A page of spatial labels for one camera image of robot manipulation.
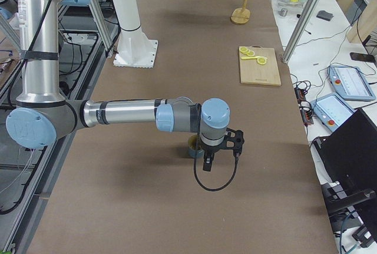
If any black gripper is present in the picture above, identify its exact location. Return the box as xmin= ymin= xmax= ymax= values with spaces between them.
xmin=200 ymin=142 xmax=219 ymax=172

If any teal cup yellow inside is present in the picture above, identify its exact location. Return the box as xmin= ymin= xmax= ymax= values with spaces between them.
xmin=187 ymin=134 xmax=204 ymax=158

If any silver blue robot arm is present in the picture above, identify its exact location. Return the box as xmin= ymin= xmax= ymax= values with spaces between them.
xmin=6 ymin=0 xmax=230 ymax=171

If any wooden cup storage rack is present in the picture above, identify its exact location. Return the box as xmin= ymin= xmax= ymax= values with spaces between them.
xmin=230 ymin=0 xmax=251 ymax=25

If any small metal cup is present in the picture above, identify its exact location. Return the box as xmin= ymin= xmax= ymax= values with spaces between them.
xmin=279 ymin=8 xmax=288 ymax=17

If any wooden cutting board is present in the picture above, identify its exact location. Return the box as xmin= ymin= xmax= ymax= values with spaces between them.
xmin=239 ymin=46 xmax=282 ymax=86

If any yellow toy knife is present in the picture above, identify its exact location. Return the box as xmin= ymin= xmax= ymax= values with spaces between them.
xmin=240 ymin=56 xmax=260 ymax=60

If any black power strip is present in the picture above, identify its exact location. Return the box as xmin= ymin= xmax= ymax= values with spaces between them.
xmin=295 ymin=87 xmax=314 ymax=126

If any lemon slice toy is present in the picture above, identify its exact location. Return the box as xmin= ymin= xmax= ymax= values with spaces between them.
xmin=239 ymin=47 xmax=250 ymax=54
xmin=256 ymin=56 xmax=267 ymax=65
xmin=245 ymin=50 xmax=255 ymax=57

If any blue teach pendant near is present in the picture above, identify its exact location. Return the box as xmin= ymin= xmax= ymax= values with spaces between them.
xmin=310 ymin=93 xmax=355 ymax=132

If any blue teach pendant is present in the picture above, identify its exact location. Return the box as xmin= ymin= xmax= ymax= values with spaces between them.
xmin=310 ymin=93 xmax=355 ymax=132
xmin=329 ymin=65 xmax=376 ymax=101

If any black monitor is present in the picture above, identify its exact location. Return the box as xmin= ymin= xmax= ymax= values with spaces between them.
xmin=314 ymin=108 xmax=376 ymax=239

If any blue teach pendant far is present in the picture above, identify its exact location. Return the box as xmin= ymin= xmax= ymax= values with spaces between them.
xmin=329 ymin=65 xmax=376 ymax=101

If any black smartphone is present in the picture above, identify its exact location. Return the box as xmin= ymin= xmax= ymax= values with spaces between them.
xmin=350 ymin=52 xmax=375 ymax=63

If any grey pad on table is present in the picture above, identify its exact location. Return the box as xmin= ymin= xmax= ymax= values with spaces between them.
xmin=316 ymin=10 xmax=333 ymax=21

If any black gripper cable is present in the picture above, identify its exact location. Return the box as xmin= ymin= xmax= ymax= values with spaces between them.
xmin=193 ymin=131 xmax=240 ymax=192

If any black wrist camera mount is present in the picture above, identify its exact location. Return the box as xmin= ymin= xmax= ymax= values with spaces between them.
xmin=220 ymin=128 xmax=244 ymax=157

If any white camera pole base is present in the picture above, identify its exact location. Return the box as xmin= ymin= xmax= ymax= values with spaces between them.
xmin=113 ymin=0 xmax=158 ymax=68

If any aluminium frame post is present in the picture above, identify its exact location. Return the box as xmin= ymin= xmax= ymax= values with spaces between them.
xmin=282 ymin=0 xmax=319 ymax=64

